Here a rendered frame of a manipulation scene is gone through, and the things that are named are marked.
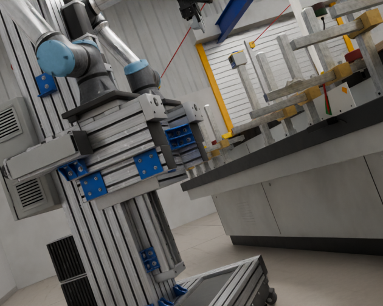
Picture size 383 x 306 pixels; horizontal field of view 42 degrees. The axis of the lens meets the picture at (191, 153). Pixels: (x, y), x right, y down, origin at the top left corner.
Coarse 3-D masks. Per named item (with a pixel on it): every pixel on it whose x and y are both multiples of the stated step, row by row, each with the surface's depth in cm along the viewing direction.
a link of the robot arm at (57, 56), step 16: (0, 0) 176; (16, 0) 174; (16, 16) 173; (32, 16) 172; (32, 32) 171; (48, 32) 170; (48, 48) 166; (64, 48) 165; (80, 48) 174; (48, 64) 167; (64, 64) 166; (80, 64) 172
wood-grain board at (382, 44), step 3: (378, 42) 190; (381, 42) 188; (375, 45) 192; (378, 45) 190; (381, 45) 189; (378, 48) 191; (381, 48) 189; (378, 51) 192; (363, 60) 202; (351, 63) 209; (291, 96) 264; (294, 96) 261; (267, 114) 297; (270, 114) 294; (252, 120) 320; (234, 135) 360
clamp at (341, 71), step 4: (340, 64) 185; (344, 64) 186; (348, 64) 186; (332, 68) 188; (336, 68) 186; (340, 68) 185; (344, 68) 185; (348, 68) 186; (336, 72) 187; (340, 72) 185; (344, 72) 185; (348, 72) 185; (352, 72) 186; (336, 76) 188; (340, 76) 185; (344, 76) 185; (332, 80) 191; (336, 80) 188; (328, 84) 194
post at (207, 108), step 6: (204, 108) 340; (210, 108) 338; (210, 114) 338; (210, 120) 337; (216, 126) 337; (216, 132) 337; (216, 138) 337; (222, 150) 336; (222, 156) 339; (228, 156) 336
